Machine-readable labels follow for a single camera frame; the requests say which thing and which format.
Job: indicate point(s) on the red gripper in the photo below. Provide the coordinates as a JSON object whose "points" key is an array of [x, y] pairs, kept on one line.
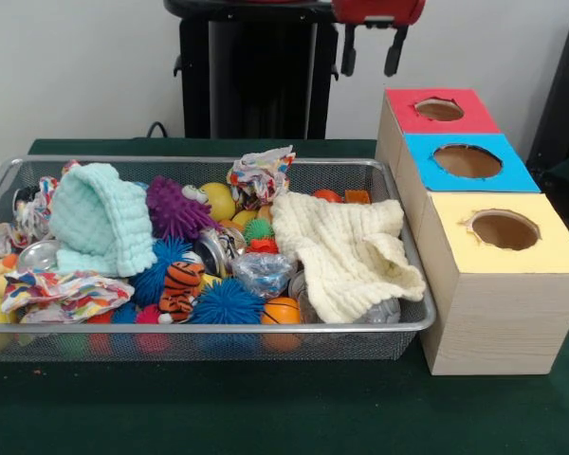
{"points": [[379, 9]]}

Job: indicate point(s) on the colourful printed cloth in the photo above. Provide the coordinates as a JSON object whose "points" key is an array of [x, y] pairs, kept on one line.
{"points": [[33, 213], [66, 294], [261, 175]]}

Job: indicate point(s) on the wooden box with three holes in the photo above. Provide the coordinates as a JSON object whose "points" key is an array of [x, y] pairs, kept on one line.
{"points": [[498, 327]]}

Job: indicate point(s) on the cream knitted cloth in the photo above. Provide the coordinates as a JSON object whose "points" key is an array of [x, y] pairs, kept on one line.
{"points": [[341, 246]]}

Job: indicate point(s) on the yellow ball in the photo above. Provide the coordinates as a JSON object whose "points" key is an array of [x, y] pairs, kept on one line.
{"points": [[218, 199]]}

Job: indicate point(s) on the purple spiky toy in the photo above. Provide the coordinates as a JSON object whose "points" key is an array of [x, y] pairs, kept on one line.
{"points": [[175, 208]]}

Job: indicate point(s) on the small orange basketball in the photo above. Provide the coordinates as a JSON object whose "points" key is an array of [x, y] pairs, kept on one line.
{"points": [[280, 312]]}

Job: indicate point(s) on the blue spiky ball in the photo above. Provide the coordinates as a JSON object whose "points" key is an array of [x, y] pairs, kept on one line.
{"points": [[227, 303]]}

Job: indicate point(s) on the tiger plush toy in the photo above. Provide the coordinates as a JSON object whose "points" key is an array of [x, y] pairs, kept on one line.
{"points": [[182, 284]]}

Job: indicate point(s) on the mint green cloth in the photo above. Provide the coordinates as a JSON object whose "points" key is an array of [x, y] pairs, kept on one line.
{"points": [[99, 218]]}

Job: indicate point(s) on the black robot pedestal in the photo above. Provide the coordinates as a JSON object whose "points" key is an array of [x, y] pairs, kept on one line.
{"points": [[256, 85]]}

